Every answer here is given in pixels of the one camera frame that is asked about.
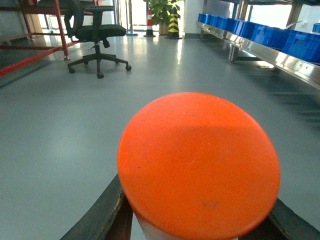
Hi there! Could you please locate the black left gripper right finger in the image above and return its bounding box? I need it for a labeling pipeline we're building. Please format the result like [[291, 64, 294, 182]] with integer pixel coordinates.
[[239, 199, 320, 240]]

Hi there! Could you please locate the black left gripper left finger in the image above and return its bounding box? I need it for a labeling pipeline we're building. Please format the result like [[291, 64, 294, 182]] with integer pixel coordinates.
[[62, 175, 133, 240]]

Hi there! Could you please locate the orange cylindrical capacitor 4680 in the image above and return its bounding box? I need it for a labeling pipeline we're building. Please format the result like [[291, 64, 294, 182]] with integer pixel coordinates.
[[117, 92, 281, 240]]

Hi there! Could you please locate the steel conveyor bench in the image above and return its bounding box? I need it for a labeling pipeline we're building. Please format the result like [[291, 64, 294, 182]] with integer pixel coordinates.
[[195, 21, 320, 89]]

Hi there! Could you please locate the small blue bin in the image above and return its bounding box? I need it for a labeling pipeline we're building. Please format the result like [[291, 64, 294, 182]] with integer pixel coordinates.
[[281, 30, 320, 65]]

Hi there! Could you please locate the blue bin on bench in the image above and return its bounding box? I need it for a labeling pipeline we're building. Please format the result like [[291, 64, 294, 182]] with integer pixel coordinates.
[[250, 24, 290, 50]]

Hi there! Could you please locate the red white traffic cone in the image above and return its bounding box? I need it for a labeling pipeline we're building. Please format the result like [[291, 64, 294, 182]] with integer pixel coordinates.
[[144, 9, 156, 38]]

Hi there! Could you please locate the yellow black striped bollard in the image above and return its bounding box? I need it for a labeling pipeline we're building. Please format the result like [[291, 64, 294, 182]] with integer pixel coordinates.
[[165, 7, 181, 40]]

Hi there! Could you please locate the black office chair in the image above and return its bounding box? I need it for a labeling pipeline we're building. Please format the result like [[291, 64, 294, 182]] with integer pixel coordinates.
[[64, 0, 132, 79]]

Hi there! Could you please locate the green potted plant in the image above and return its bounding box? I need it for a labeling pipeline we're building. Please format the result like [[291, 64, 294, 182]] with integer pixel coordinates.
[[144, 0, 181, 36]]

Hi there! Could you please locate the red metal rack frame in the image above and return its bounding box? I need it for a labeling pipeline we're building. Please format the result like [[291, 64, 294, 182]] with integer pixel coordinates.
[[0, 0, 75, 77]]

